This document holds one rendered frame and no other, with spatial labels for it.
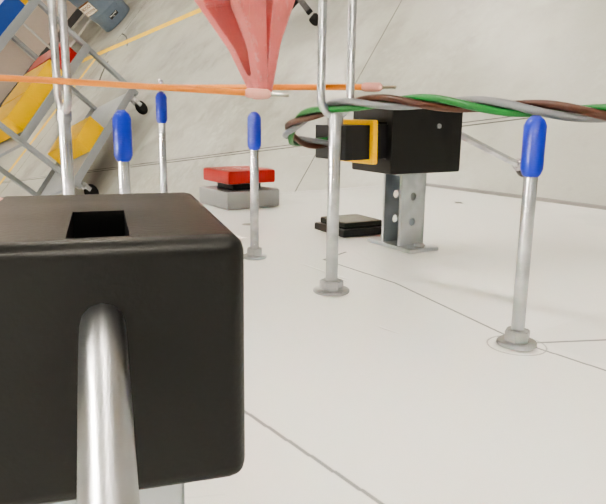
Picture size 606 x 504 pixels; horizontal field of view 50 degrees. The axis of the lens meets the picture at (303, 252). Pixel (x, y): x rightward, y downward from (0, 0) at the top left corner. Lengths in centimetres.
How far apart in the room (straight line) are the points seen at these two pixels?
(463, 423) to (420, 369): 4
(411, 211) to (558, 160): 163
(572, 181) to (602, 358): 171
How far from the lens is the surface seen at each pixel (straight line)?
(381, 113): 40
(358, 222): 47
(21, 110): 428
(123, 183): 29
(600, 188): 192
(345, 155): 38
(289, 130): 34
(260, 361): 23
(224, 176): 59
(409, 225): 43
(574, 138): 208
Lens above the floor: 137
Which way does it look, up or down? 35 degrees down
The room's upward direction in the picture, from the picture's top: 47 degrees counter-clockwise
